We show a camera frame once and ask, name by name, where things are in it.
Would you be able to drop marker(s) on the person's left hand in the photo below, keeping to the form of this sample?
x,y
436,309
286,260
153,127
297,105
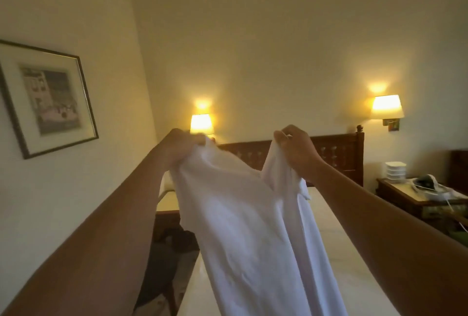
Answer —
x,y
179,147

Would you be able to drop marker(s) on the person's right hand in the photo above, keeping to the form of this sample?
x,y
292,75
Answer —
x,y
298,150

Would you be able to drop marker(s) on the person's left forearm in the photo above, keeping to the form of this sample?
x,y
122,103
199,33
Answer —
x,y
88,253

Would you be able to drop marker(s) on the person's right forearm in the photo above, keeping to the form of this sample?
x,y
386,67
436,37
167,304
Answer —
x,y
402,246

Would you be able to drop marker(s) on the wooden headboard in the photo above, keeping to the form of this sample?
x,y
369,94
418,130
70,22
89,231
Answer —
x,y
340,155

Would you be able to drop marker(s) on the wooden nightstand with remote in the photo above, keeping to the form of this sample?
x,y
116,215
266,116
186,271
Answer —
x,y
167,210

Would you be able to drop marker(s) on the white cups stack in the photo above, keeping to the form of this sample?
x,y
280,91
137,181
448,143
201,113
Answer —
x,y
395,171

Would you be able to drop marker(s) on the wooden nightstand with phone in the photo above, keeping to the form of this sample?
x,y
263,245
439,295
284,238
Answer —
x,y
413,201

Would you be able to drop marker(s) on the white bed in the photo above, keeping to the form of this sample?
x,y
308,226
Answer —
x,y
358,283

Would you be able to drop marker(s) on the green wooden armchair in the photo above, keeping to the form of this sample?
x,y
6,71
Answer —
x,y
459,180

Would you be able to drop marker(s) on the glowing wall lamp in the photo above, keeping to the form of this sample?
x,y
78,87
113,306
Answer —
x,y
387,107
201,123

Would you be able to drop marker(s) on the framed wall picture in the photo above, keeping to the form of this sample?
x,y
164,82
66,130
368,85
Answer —
x,y
47,100

